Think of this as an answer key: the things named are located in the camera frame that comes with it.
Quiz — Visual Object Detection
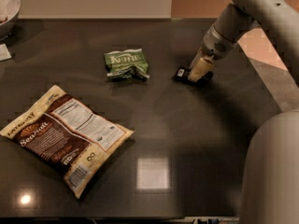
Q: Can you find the white paper napkin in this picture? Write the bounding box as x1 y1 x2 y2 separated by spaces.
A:
0 44 11 61

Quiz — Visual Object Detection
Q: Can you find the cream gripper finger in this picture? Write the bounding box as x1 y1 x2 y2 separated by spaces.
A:
188 57 214 82
190 48 204 68

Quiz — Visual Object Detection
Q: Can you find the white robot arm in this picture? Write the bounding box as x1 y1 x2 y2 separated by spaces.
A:
188 0 299 224

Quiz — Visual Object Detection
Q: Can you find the black rxbar chocolate wrapper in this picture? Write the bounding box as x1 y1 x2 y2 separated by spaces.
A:
172 66 213 87

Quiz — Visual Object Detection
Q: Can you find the brown sea salt chip bag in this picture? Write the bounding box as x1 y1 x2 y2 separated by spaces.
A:
1 85 133 197

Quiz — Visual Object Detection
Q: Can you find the white bowl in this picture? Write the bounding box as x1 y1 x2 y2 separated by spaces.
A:
0 0 21 40

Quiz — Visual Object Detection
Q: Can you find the green Kettle jalapeno chip bag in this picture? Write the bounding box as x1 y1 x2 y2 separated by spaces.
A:
104 49 150 80

